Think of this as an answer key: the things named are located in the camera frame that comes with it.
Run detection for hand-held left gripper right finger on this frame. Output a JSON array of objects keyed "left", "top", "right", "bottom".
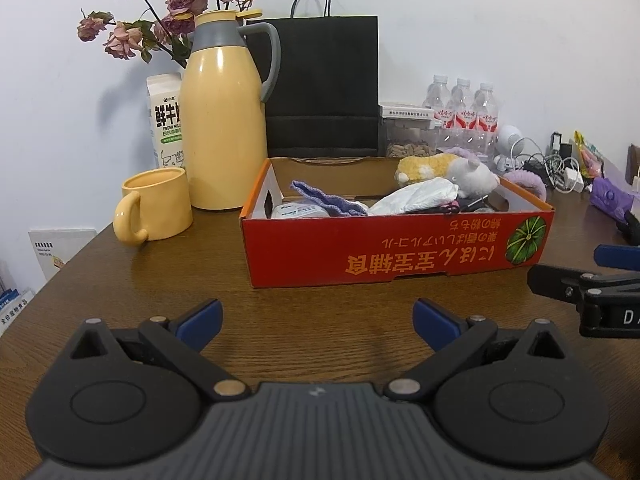
[{"left": 384, "top": 298, "right": 567, "bottom": 404}]

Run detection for clear food container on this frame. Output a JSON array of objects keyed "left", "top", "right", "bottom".
[{"left": 382, "top": 117, "right": 443, "bottom": 158}]

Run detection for white printed carton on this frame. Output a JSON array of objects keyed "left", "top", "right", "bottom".
[{"left": 27, "top": 227, "right": 97, "bottom": 283}]

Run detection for white cable tangle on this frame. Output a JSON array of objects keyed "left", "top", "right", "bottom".
[{"left": 510, "top": 137, "right": 586, "bottom": 193}]

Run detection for clear water bottle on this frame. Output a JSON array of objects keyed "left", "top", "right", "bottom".
[
  {"left": 450, "top": 78, "right": 476, "bottom": 153},
  {"left": 425, "top": 75, "right": 455, "bottom": 151},
  {"left": 472, "top": 82, "right": 501, "bottom": 156}
]

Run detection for white tissue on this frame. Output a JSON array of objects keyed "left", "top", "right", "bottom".
[{"left": 367, "top": 177, "right": 461, "bottom": 216}]

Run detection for white power adapter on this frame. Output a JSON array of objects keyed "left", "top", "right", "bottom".
[{"left": 562, "top": 167, "right": 586, "bottom": 194}]

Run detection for plush hamster toy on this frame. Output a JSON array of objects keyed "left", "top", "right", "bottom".
[{"left": 394, "top": 152, "right": 500, "bottom": 200}]

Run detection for blue and white boxes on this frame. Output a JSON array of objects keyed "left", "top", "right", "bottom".
[{"left": 0, "top": 260, "right": 36, "bottom": 336}]

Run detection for colourful snack packet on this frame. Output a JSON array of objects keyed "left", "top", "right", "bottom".
[{"left": 572, "top": 131, "right": 608, "bottom": 181}]

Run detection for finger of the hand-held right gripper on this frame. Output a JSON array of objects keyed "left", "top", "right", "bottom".
[
  {"left": 527, "top": 263, "right": 640, "bottom": 303},
  {"left": 595, "top": 244, "right": 640, "bottom": 267}
]

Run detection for white desk fan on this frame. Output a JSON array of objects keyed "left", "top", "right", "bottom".
[{"left": 492, "top": 124, "right": 543, "bottom": 171}]

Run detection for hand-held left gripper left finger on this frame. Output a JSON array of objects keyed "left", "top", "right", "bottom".
[{"left": 69, "top": 298, "right": 251, "bottom": 403}]

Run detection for purple tissue packet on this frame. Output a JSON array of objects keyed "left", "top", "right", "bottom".
[{"left": 589, "top": 176, "right": 633, "bottom": 221}]

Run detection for braided black cable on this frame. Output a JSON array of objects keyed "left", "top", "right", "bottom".
[{"left": 457, "top": 195, "right": 501, "bottom": 213}]

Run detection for white milk carton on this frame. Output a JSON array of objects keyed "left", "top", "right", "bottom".
[{"left": 146, "top": 72, "right": 187, "bottom": 171}]

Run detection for red cardboard box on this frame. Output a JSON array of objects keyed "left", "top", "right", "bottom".
[{"left": 239, "top": 156, "right": 556, "bottom": 289}]

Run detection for black paper bag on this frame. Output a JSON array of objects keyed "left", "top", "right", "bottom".
[{"left": 245, "top": 0, "right": 380, "bottom": 158}]

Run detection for yellow mug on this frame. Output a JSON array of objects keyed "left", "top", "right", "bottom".
[{"left": 112, "top": 167, "right": 194, "bottom": 247}]

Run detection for white flat box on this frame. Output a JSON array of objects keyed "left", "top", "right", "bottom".
[{"left": 379, "top": 104, "right": 436, "bottom": 121}]

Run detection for yellow thermos jug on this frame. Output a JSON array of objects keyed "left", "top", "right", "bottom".
[{"left": 179, "top": 9, "right": 282, "bottom": 211}]

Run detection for purple knitted pouch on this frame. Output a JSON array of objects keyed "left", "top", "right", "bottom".
[{"left": 290, "top": 179, "right": 370, "bottom": 218}]

